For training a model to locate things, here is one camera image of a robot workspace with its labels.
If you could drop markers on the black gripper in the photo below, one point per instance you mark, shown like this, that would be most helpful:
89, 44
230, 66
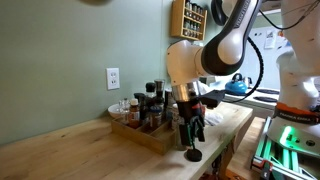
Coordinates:
188, 111

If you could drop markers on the black round lid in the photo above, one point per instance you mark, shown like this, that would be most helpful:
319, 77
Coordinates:
194, 155

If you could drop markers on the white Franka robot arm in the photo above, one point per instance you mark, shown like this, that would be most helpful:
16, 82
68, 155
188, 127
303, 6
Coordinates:
220, 50

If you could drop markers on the black-capped dark bottle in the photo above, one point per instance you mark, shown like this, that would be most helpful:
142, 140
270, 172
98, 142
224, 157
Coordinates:
150, 91

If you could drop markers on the dark sauce bottle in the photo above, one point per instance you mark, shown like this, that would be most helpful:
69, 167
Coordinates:
140, 103

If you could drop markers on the white-capped brown sauce bottle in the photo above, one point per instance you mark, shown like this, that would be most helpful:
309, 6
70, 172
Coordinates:
134, 115

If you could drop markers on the small clear glass bottle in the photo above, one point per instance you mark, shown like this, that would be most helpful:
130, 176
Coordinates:
124, 110

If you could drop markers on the white-lidded spice jar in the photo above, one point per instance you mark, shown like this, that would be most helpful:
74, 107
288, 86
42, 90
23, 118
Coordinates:
174, 120

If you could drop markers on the crumpled white napkin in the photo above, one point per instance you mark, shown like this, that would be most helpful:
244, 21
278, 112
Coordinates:
213, 118

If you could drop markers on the dark labelled salt canister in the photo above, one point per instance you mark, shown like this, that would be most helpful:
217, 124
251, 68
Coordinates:
168, 103

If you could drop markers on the dark spice jar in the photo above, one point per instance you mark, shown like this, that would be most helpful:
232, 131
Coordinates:
155, 118

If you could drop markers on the wooden spice tray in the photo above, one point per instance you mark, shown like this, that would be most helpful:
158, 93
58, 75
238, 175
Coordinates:
146, 140

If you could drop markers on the steel-topped pepper grinder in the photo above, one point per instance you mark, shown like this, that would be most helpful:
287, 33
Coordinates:
159, 87

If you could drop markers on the blue kettle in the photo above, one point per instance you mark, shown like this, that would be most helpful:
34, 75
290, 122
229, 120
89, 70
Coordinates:
235, 87

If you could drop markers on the white stove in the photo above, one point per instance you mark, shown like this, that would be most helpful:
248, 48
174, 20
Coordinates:
263, 98

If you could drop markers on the white bowl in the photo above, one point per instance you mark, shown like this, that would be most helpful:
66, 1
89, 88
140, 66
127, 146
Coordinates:
114, 110

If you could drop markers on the white fridge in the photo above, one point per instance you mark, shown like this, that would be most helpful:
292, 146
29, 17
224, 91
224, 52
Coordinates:
266, 66

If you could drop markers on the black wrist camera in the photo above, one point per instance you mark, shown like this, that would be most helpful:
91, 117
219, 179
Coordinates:
213, 98

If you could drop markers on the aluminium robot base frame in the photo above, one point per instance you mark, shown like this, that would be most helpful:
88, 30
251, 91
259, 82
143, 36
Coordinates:
280, 160

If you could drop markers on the white wall outlet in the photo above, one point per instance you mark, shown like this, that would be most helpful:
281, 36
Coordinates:
112, 79

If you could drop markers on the wooden wall spice rack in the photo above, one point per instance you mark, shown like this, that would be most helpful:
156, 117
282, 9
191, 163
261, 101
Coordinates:
176, 20

